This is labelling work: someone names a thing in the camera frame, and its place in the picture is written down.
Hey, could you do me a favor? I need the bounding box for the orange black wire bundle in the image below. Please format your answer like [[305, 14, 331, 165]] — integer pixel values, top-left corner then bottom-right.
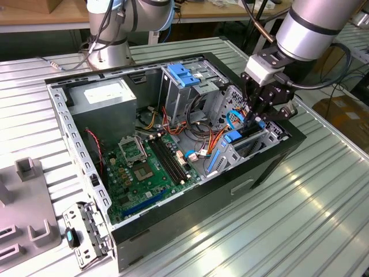
[[161, 106, 228, 156]]

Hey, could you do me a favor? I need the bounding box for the black RAM slot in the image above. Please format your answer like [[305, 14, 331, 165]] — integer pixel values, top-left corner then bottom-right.
[[156, 138, 186, 184], [152, 139, 182, 186], [148, 140, 178, 187], [160, 137, 190, 182]]

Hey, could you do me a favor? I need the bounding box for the red fan wire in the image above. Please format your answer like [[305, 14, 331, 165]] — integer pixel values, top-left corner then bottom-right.
[[85, 129, 104, 174]]

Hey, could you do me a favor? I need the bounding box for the orange power wire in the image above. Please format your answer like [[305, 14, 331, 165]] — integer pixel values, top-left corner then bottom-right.
[[229, 111, 251, 129]]

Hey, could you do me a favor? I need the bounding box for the metal slot bracket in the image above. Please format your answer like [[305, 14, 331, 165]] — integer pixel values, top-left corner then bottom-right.
[[62, 201, 113, 271]]

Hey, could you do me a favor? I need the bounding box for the green motherboard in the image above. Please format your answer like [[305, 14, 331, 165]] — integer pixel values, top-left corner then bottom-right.
[[102, 134, 203, 226]]

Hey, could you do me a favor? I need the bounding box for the blue plastic drive latch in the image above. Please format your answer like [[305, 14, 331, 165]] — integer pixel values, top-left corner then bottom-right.
[[167, 63, 200, 88]]

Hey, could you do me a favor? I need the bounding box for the blue data wire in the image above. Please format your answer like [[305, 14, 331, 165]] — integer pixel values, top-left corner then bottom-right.
[[226, 109, 246, 132]]

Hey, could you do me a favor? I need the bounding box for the grey parts rack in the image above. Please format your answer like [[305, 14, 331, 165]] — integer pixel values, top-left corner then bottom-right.
[[0, 157, 63, 266]]

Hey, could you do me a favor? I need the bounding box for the wooden desk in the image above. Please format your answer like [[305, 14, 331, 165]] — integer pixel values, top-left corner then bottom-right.
[[0, 0, 292, 31]]

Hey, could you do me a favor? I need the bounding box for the black blue latch tab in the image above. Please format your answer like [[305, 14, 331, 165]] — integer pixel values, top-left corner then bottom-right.
[[65, 227, 80, 248]]

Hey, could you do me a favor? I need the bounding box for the hard disk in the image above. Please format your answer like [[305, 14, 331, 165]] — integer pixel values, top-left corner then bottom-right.
[[206, 119, 266, 174]]

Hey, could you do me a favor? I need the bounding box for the grey metal disk bay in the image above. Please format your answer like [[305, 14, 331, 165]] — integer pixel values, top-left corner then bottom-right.
[[206, 85, 289, 178]]

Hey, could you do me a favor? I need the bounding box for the metal slat side table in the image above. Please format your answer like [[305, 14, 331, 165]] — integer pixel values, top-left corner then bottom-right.
[[331, 22, 369, 87]]

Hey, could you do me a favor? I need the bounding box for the grey optical drive cage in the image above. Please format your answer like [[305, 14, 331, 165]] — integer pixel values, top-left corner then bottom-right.
[[158, 59, 230, 128]]

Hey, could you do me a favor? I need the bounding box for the black cable with metal plug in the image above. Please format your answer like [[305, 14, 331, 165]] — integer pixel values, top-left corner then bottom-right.
[[37, 56, 91, 72]]

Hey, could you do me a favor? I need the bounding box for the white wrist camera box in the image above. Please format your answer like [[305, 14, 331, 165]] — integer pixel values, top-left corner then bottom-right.
[[244, 54, 279, 86]]

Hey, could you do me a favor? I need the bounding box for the large flat cardboard box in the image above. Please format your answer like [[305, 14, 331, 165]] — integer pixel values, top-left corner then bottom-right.
[[312, 96, 369, 145]]

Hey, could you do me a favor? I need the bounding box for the black camera cable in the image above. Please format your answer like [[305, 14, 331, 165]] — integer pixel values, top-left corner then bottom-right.
[[273, 42, 353, 91]]

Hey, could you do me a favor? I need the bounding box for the silver round metal object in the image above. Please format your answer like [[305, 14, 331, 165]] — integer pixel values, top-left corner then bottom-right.
[[353, 10, 369, 27]]

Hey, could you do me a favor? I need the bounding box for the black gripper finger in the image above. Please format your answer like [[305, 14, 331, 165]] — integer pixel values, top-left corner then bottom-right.
[[240, 72, 260, 129], [252, 95, 289, 129]]

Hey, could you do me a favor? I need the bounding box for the black case fan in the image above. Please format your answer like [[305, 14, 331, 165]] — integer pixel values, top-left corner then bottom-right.
[[84, 128, 106, 191]]

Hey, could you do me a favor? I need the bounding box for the metal socket cover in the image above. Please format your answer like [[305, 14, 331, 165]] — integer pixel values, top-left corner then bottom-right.
[[118, 137, 149, 167]]

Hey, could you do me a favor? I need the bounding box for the yellow black wire bundle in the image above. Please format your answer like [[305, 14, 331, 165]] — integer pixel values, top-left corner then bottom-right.
[[142, 111, 159, 130]]

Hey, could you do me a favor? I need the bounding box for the black PC case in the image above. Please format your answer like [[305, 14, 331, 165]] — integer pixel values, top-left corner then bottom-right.
[[44, 51, 307, 274]]

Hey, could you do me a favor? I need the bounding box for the grey power supply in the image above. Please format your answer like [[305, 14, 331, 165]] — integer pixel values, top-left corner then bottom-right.
[[66, 77, 138, 148]]

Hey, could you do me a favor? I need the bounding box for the CPU socket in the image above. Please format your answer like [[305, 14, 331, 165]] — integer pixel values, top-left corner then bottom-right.
[[131, 163, 157, 183]]

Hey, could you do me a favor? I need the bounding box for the blue wire with white plug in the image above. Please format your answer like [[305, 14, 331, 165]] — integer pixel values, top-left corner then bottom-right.
[[184, 149, 208, 164]]

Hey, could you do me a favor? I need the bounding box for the blue expansion slot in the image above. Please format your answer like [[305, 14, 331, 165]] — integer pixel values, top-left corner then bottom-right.
[[121, 189, 168, 219]]

